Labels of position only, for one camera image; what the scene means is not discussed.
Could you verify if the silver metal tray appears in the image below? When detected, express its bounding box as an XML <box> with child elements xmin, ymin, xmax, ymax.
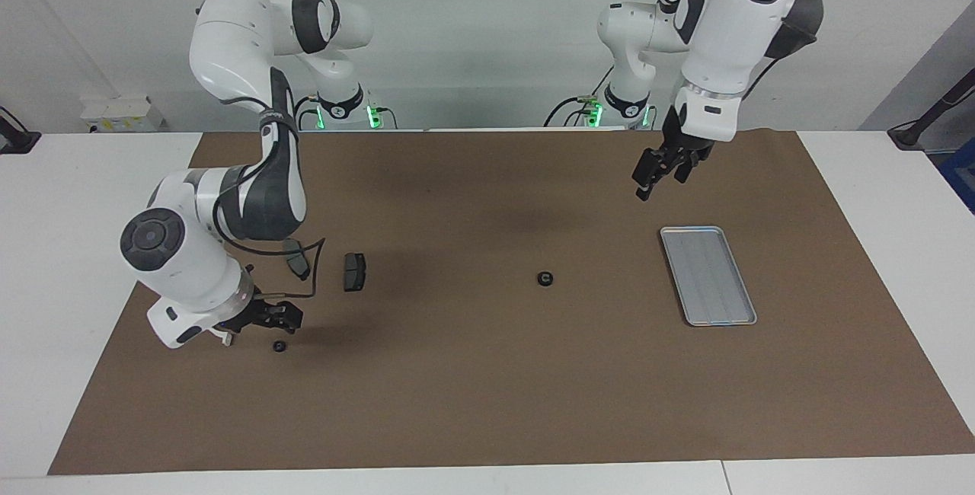
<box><xmin>660</xmin><ymin>225</ymin><xmax>758</xmax><ymax>327</ymax></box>

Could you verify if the long dark brake pad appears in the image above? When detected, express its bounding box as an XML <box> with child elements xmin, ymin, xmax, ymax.
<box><xmin>283</xmin><ymin>240</ymin><xmax>312</xmax><ymax>281</ymax></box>

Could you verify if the short dark brake pad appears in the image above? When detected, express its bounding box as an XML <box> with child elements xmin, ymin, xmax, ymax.
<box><xmin>343</xmin><ymin>252</ymin><xmax>369</xmax><ymax>293</ymax></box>

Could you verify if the brown table mat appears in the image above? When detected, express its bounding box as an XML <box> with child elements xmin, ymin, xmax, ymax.
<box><xmin>47</xmin><ymin>129</ymin><xmax>975</xmax><ymax>476</ymax></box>

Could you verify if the blue crate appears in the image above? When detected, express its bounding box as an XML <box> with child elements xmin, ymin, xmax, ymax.
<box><xmin>938</xmin><ymin>137</ymin><xmax>975</xmax><ymax>214</ymax></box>

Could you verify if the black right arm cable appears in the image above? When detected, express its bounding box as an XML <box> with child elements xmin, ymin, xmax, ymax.
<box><xmin>212</xmin><ymin>95</ymin><xmax>327</xmax><ymax>302</ymax></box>

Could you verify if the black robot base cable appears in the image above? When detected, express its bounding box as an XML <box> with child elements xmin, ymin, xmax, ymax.
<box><xmin>543</xmin><ymin>61</ymin><xmax>615</xmax><ymax>129</ymax></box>

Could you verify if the black desk clamp mount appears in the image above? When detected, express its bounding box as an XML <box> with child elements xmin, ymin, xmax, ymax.
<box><xmin>887</xmin><ymin>69</ymin><xmax>975</xmax><ymax>151</ymax></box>
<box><xmin>0</xmin><ymin>107</ymin><xmax>42</xmax><ymax>155</ymax></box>

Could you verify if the white wall socket box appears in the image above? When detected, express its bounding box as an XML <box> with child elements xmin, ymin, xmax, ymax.
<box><xmin>80</xmin><ymin>95</ymin><xmax>165</xmax><ymax>133</ymax></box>

